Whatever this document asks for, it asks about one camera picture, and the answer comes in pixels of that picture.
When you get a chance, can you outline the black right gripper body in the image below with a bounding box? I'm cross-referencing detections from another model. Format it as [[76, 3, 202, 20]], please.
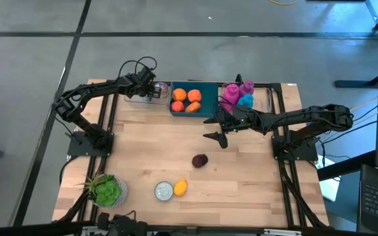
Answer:
[[220, 104, 263, 132]]

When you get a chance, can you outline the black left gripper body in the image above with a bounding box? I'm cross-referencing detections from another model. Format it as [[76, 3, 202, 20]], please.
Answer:
[[123, 67, 157, 98]]

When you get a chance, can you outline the gold-lid tin can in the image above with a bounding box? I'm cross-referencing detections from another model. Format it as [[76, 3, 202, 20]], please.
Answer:
[[154, 81, 170, 98]]

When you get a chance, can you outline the blue squeeze bottle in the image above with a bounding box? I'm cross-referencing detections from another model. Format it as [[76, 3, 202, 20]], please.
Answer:
[[237, 93, 255, 109]]

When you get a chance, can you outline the round orange toy fruit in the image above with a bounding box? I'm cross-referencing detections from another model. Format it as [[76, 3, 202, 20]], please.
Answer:
[[171, 87, 188, 103]]

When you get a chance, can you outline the red-orange toy tomato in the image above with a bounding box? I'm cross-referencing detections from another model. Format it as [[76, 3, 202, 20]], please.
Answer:
[[171, 100, 186, 113]]

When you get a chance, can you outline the pink squeeze bottle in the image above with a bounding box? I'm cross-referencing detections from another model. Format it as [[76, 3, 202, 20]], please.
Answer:
[[222, 83, 242, 114]]

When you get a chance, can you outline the orange toy carrot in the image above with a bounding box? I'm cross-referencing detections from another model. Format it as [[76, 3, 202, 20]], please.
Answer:
[[184, 100, 202, 114]]

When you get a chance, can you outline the dark purple toy plum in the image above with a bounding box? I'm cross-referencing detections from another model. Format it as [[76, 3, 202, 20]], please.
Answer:
[[191, 153, 209, 169]]

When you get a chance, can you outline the purple squeeze bottle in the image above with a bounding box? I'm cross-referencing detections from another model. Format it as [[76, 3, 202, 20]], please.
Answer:
[[240, 80, 255, 98]]

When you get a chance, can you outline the squat orange toy pepper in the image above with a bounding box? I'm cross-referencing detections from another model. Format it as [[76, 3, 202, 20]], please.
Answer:
[[187, 88, 203, 104]]

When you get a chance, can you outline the yellow toy lemon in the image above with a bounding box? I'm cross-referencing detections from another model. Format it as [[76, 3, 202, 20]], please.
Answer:
[[173, 178, 189, 197]]

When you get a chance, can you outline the blue-label tin can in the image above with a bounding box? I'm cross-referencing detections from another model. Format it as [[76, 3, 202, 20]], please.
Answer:
[[154, 180, 175, 202]]

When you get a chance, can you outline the clear plastic bin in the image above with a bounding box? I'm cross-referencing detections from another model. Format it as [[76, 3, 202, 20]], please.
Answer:
[[218, 81, 272, 115], [122, 75, 171, 106]]

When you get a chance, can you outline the teal plastic bin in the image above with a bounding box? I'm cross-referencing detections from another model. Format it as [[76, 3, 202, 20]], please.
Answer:
[[169, 80, 220, 118]]

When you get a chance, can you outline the green succulent in pot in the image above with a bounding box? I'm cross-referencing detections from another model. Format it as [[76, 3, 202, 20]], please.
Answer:
[[76, 172, 129, 208]]

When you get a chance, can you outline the white box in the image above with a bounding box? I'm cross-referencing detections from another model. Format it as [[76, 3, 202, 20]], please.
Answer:
[[316, 155, 341, 203]]

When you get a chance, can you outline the black desk foot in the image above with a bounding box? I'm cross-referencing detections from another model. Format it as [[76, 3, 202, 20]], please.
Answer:
[[334, 61, 378, 89], [316, 149, 377, 182]]

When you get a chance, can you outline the black jointed device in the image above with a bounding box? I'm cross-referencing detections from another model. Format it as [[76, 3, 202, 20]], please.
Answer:
[[96, 212, 149, 236]]

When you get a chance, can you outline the black rig crossbar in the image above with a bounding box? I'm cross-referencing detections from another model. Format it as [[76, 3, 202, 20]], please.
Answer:
[[0, 221, 378, 236]]

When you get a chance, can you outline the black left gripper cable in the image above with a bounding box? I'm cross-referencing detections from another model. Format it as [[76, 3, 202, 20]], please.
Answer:
[[118, 56, 158, 78]]

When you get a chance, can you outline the yellow floor cable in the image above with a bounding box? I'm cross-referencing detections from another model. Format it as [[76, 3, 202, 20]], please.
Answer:
[[268, 0, 299, 6]]

